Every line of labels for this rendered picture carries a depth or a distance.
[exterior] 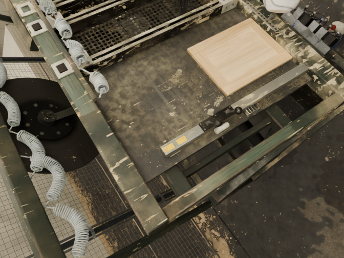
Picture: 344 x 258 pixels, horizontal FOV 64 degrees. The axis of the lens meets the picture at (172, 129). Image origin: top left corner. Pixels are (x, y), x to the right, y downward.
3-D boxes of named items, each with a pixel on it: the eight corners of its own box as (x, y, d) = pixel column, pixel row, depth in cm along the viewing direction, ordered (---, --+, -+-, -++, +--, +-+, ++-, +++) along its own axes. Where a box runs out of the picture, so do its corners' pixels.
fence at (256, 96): (305, 72, 157) (309, 68, 153) (165, 158, 131) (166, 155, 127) (299, 67, 158) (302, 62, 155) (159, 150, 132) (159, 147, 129)
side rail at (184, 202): (333, 110, 153) (345, 100, 143) (167, 224, 123) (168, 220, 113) (325, 102, 155) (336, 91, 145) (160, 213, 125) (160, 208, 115)
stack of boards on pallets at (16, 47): (84, 105, 508) (55, 109, 468) (71, 141, 570) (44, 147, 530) (34, 26, 600) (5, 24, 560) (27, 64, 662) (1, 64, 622)
